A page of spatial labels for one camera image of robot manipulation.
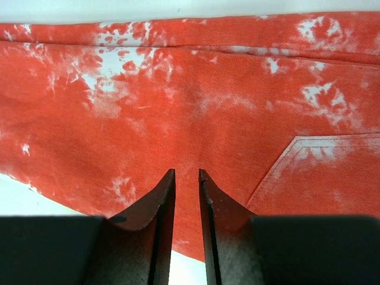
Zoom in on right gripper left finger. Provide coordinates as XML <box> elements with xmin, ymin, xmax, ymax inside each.
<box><xmin>83</xmin><ymin>169</ymin><xmax>176</xmax><ymax>284</ymax></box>

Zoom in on orange white tie-dye trousers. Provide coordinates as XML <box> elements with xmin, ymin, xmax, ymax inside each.
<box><xmin>1</xmin><ymin>12</ymin><xmax>379</xmax><ymax>260</ymax></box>

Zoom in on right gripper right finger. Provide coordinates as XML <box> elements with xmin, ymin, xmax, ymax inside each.
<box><xmin>199</xmin><ymin>169</ymin><xmax>265</xmax><ymax>284</ymax></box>

